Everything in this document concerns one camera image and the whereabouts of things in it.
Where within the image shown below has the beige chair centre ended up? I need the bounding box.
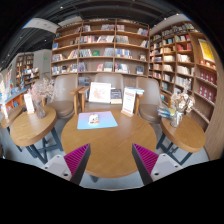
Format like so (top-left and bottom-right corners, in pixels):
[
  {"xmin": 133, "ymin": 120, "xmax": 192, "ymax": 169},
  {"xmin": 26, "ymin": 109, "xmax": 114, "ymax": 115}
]
[{"xmin": 77, "ymin": 72, "xmax": 141, "ymax": 116}]

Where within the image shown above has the light blue pink mouse pad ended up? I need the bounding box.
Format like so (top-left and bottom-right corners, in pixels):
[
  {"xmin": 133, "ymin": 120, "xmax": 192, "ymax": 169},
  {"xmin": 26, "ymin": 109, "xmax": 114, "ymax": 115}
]
[{"xmin": 77, "ymin": 111, "xmax": 118, "ymax": 130}]

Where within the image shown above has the round wooden left table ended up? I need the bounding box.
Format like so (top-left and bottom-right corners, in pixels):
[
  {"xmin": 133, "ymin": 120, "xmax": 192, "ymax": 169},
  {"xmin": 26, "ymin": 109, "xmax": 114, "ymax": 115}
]
[{"xmin": 9, "ymin": 105, "xmax": 64, "ymax": 165}]

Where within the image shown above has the beige chair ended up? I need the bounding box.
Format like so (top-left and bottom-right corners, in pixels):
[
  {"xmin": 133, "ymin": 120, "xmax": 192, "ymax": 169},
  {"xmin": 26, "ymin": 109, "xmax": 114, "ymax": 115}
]
[
  {"xmin": 136, "ymin": 77, "xmax": 162, "ymax": 124},
  {"xmin": 77, "ymin": 72, "xmax": 141, "ymax": 116},
  {"xmin": 42, "ymin": 73, "xmax": 82, "ymax": 119}
]

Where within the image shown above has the white orange computer mouse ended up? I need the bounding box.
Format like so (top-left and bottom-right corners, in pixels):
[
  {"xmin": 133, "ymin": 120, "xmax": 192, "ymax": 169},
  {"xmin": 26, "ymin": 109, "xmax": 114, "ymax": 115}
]
[{"xmin": 88, "ymin": 113, "xmax": 99, "ymax": 124}]

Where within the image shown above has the stack of books right chair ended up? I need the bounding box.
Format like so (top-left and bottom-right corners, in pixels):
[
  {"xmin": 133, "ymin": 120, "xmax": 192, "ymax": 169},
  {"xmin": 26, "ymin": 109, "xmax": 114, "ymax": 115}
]
[{"xmin": 158, "ymin": 106, "xmax": 175, "ymax": 119}]

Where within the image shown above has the glass vase with white flowers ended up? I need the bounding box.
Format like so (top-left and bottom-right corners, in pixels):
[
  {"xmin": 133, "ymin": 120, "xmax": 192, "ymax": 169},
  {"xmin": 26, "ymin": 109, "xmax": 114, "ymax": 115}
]
[{"xmin": 171, "ymin": 79, "xmax": 195, "ymax": 128}]

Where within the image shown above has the yellow poster on shelf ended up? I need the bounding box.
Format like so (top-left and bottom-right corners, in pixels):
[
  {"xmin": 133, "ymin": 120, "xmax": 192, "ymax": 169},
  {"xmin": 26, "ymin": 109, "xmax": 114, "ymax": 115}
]
[{"xmin": 198, "ymin": 39, "xmax": 215, "ymax": 63}]

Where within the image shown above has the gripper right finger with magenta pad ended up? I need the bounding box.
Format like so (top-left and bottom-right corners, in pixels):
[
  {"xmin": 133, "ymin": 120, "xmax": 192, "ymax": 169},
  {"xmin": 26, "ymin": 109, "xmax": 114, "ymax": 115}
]
[{"xmin": 132, "ymin": 143, "xmax": 182, "ymax": 185}]

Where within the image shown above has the far left wooden bookshelf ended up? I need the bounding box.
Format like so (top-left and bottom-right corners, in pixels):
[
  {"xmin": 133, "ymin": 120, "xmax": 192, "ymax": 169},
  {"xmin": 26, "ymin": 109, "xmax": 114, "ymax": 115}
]
[{"xmin": 15, "ymin": 53, "xmax": 40, "ymax": 88}]

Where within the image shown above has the white sign stand left table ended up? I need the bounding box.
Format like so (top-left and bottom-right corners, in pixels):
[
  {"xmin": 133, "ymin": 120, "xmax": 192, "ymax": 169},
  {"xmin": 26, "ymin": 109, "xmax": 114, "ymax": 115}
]
[{"xmin": 24, "ymin": 93, "xmax": 35, "ymax": 114}]

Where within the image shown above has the round wooden centre table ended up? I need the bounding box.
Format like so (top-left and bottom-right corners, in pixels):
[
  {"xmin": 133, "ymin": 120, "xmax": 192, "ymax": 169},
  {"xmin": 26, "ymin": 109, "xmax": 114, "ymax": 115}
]
[{"xmin": 61, "ymin": 109, "xmax": 157, "ymax": 178}]

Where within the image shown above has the round wooden table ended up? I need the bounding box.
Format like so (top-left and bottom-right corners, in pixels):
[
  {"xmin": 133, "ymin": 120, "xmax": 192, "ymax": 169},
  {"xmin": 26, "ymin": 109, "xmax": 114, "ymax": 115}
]
[
  {"xmin": 155, "ymin": 113, "xmax": 207, "ymax": 166},
  {"xmin": 61, "ymin": 109, "xmax": 157, "ymax": 178},
  {"xmin": 9, "ymin": 105, "xmax": 64, "ymax": 165}
]

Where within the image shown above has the beige chair left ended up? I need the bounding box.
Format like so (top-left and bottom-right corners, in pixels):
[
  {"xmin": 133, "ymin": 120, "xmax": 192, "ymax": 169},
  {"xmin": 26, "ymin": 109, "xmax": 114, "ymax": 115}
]
[{"xmin": 42, "ymin": 73, "xmax": 82, "ymax": 119}]

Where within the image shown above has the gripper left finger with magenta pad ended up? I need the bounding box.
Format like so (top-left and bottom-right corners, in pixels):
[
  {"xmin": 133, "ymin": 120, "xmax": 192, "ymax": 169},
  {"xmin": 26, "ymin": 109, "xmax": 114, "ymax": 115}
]
[{"xmin": 42, "ymin": 144, "xmax": 91, "ymax": 185}]

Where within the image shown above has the glass vase with dried flowers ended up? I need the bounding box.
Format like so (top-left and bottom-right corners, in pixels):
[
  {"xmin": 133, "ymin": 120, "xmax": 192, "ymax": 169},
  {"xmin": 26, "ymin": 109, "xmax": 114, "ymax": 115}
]
[{"xmin": 28, "ymin": 78, "xmax": 54, "ymax": 119}]

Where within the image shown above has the blue orange display table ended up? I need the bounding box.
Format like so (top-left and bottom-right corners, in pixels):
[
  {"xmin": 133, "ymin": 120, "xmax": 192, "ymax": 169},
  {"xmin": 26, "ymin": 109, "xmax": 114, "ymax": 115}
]
[{"xmin": 0, "ymin": 88, "xmax": 27, "ymax": 113}]

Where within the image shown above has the large wooden back bookshelf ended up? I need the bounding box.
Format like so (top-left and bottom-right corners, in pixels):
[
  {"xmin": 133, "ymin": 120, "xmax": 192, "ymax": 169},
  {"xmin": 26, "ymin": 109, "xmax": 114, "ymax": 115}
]
[{"xmin": 51, "ymin": 18, "xmax": 150, "ymax": 78}]

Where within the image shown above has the white sign stand far-left table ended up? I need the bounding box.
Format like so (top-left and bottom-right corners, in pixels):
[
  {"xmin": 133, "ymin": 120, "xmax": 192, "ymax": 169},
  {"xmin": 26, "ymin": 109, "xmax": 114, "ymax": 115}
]
[{"xmin": 1, "ymin": 104, "xmax": 8, "ymax": 119}]

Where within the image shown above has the white sign stand centre table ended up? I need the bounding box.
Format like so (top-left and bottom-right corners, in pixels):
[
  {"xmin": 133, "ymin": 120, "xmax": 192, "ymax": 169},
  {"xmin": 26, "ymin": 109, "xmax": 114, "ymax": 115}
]
[{"xmin": 121, "ymin": 88, "xmax": 136, "ymax": 117}]

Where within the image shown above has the dark book on chair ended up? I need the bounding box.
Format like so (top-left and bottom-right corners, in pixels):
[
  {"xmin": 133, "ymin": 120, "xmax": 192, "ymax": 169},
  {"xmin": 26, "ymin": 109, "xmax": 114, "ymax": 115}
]
[{"xmin": 110, "ymin": 89, "xmax": 122, "ymax": 104}]

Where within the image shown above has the beige chair right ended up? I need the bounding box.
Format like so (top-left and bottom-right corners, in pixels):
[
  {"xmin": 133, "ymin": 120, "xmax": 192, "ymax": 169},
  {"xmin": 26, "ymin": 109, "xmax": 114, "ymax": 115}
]
[{"xmin": 136, "ymin": 77, "xmax": 162, "ymax": 124}]

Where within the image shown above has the small round far-left table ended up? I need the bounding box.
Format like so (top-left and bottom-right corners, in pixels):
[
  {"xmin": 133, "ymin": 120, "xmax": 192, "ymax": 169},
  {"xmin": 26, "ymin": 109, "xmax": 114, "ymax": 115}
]
[{"xmin": 0, "ymin": 106, "xmax": 23, "ymax": 136}]

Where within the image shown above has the wooden right wall bookshelf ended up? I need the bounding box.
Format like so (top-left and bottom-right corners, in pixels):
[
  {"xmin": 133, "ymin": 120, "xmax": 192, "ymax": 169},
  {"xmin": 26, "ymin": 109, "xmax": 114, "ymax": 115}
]
[{"xmin": 149, "ymin": 19, "xmax": 224, "ymax": 160}]

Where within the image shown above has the round wooden right table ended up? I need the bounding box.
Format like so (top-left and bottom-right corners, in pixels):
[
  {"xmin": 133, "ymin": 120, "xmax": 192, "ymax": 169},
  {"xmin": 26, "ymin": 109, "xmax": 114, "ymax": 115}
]
[{"xmin": 155, "ymin": 113, "xmax": 207, "ymax": 166}]

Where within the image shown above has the white picture board on chair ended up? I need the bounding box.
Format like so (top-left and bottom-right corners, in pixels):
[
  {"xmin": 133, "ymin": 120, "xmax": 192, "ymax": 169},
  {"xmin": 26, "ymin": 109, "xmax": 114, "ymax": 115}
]
[{"xmin": 89, "ymin": 82, "xmax": 111, "ymax": 103}]

